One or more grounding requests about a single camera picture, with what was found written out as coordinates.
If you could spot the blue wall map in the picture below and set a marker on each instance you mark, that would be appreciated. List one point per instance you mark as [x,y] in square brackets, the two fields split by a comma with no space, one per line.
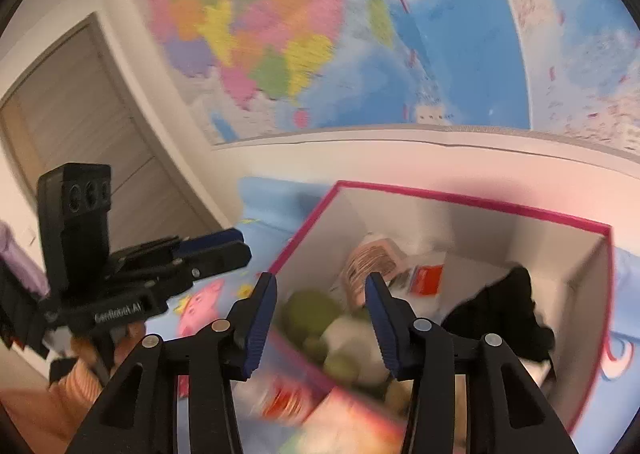
[575,33]

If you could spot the person's left hand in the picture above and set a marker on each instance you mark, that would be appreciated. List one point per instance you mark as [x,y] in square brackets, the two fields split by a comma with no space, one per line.
[82,349]

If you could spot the pink cardboard box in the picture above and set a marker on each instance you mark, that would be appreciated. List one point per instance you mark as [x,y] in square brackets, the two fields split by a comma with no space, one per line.
[440,219]

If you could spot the colourful wall map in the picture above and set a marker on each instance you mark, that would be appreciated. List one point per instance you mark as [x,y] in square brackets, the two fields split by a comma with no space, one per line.
[250,33]

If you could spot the green plush toy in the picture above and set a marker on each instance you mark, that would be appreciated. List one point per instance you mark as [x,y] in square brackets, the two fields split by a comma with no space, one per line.
[307,309]

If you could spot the red and white packet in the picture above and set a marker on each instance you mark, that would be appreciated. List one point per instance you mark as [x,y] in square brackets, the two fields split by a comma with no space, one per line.
[285,396]

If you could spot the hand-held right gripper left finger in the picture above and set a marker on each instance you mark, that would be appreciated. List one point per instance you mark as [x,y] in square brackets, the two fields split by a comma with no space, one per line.
[260,329]

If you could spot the blue printed blanket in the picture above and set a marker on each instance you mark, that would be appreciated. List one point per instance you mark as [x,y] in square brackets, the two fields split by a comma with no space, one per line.
[270,204]

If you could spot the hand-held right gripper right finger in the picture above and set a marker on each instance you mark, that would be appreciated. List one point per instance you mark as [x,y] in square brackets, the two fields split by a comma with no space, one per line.
[380,329]

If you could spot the purple cloth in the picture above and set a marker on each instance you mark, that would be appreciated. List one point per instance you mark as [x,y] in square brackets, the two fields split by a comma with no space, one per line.
[15,254]

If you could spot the pink printed packet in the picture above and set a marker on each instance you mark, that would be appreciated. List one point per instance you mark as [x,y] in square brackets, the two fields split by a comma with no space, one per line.
[370,259]

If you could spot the wooden door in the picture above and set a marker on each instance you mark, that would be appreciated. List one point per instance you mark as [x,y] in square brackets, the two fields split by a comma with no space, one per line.
[75,108]

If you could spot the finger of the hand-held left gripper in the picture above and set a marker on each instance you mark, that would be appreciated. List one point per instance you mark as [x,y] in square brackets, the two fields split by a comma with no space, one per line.
[220,259]
[215,236]

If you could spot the pink flat pack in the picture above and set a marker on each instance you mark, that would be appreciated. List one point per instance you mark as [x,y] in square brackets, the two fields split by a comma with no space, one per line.
[350,424]

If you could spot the person's left forearm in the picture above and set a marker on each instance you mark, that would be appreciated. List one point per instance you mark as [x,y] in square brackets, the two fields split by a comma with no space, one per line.
[80,381]

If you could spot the black cloth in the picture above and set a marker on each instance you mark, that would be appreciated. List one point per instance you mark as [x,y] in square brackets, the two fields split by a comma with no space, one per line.
[500,314]

